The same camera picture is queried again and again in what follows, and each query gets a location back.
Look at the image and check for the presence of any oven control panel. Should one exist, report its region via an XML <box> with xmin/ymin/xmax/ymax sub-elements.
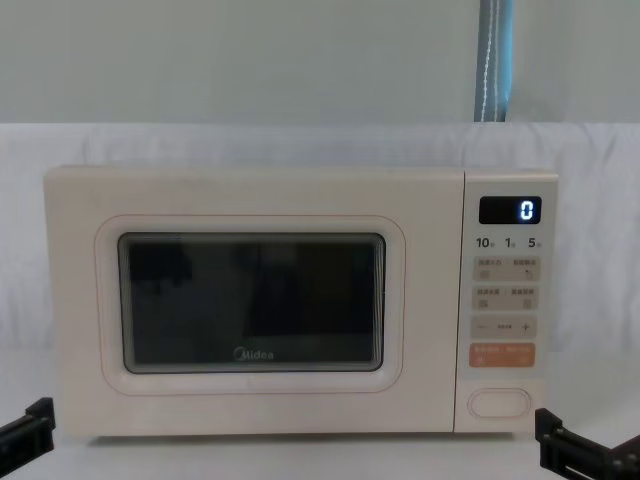
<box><xmin>454</xmin><ymin>169</ymin><xmax>560</xmax><ymax>436</ymax></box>

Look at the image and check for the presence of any cream microwave oven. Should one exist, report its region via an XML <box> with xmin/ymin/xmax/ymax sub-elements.
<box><xmin>42</xmin><ymin>164</ymin><xmax>560</xmax><ymax>444</ymax></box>

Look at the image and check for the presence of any white curtain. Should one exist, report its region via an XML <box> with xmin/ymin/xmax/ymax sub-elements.
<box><xmin>0</xmin><ymin>0</ymin><xmax>640</xmax><ymax>125</ymax></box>

